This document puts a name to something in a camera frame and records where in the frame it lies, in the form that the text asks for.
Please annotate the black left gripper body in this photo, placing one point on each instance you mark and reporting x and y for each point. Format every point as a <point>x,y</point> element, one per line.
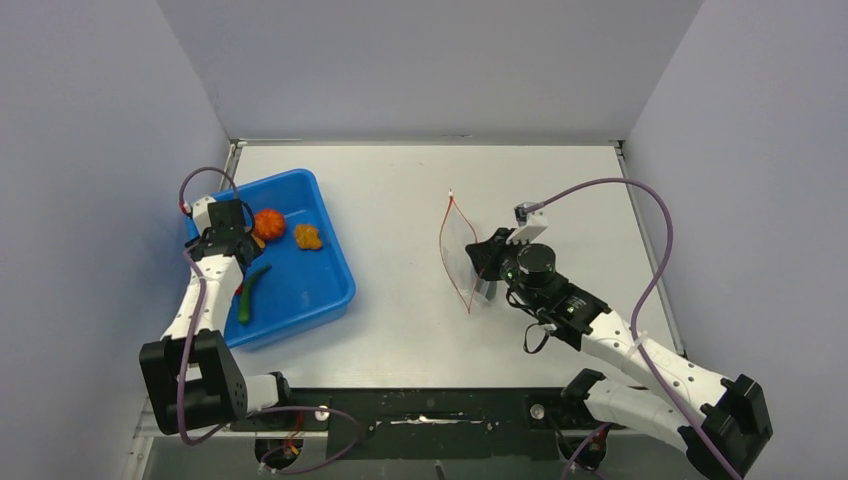
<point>201,238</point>

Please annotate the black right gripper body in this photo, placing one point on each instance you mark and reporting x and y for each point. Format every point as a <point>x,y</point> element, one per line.
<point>510,273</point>

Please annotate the orange toy pumpkin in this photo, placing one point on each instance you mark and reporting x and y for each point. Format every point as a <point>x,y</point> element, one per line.
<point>269,225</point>

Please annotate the golden fried nugget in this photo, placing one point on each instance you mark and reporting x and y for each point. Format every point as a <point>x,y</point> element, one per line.
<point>307,237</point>

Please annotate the green toy avocado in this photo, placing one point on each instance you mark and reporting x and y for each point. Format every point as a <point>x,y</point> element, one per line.
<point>485,290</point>

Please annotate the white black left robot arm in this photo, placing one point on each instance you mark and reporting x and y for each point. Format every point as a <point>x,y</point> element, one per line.
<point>192,378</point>

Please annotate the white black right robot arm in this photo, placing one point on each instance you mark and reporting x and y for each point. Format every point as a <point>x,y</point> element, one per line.
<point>721,424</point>

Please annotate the green toy chili pepper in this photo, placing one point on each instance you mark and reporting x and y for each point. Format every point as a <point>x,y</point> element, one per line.
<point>244,313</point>

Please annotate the blue plastic bin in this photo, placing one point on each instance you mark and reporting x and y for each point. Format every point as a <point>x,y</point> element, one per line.
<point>303,290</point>

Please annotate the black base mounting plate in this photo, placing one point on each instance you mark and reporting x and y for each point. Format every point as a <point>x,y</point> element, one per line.
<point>436,424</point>

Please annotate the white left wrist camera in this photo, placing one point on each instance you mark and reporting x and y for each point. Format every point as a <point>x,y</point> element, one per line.
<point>199,206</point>

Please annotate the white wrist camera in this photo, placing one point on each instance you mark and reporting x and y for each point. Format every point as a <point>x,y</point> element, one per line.
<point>199,206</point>
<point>531,223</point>

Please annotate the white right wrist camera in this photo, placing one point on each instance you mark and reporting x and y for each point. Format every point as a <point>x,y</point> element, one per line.
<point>531,223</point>

